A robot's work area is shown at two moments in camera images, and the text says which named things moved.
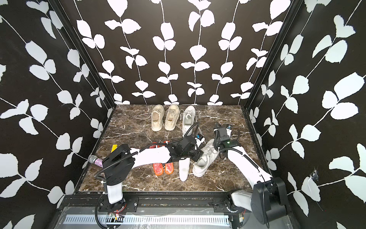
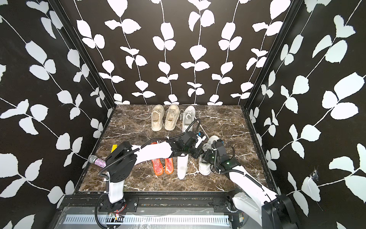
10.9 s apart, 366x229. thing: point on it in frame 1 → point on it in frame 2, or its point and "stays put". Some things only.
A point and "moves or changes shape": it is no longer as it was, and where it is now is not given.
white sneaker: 188,118 stays put
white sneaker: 202,164 moves or changes shape
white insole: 184,165 stays put
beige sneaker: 157,115 stays put
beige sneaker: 172,116 stays put
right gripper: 216,142 → 207,156
